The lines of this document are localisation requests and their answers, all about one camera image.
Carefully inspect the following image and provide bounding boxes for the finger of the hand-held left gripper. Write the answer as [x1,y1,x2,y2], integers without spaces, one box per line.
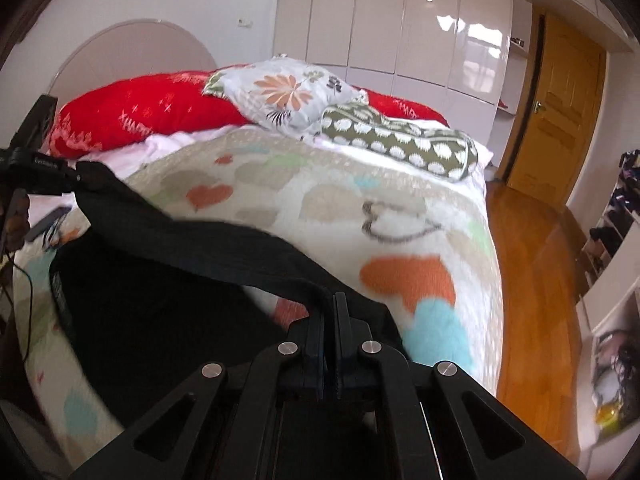
[67,160,108,192]

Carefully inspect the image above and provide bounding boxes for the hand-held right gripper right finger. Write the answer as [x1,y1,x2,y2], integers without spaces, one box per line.
[334,291,587,480]

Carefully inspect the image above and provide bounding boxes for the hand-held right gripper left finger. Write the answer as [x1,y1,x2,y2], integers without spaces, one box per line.
[70,291,335,480]

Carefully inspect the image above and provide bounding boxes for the black pants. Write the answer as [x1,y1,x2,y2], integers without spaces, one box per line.
[49,161,412,431]

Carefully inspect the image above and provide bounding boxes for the black phone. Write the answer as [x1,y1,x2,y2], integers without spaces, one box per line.
[25,206,74,244]

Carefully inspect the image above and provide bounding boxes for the red pillow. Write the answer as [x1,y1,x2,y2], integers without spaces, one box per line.
[50,72,251,158]
[362,89,449,127]

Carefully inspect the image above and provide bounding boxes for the white bed sheet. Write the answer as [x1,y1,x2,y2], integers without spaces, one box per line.
[47,119,495,196]

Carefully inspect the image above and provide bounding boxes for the heart print bed blanket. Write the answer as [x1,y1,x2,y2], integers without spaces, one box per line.
[10,127,505,480]

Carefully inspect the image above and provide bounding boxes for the round white headboard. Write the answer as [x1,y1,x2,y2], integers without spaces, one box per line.
[52,20,219,108]

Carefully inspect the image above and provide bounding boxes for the green dotted pillow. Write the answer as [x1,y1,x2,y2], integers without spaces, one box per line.
[320,102,479,182]

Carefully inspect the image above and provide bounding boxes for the floral white pillow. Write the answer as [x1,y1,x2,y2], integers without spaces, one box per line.
[202,55,369,134]

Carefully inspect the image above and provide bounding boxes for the white open shelf unit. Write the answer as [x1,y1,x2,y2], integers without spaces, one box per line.
[575,150,640,443]

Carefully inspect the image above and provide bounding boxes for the wooden door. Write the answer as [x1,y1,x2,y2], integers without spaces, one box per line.
[504,12,609,207]

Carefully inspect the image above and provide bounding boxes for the glossy white wardrobe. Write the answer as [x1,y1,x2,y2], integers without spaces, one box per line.
[272,0,516,109]

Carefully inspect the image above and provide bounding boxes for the pile of clothes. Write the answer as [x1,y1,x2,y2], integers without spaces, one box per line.
[619,149,640,198]

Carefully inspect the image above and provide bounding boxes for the black cable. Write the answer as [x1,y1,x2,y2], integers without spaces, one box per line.
[0,247,37,366]

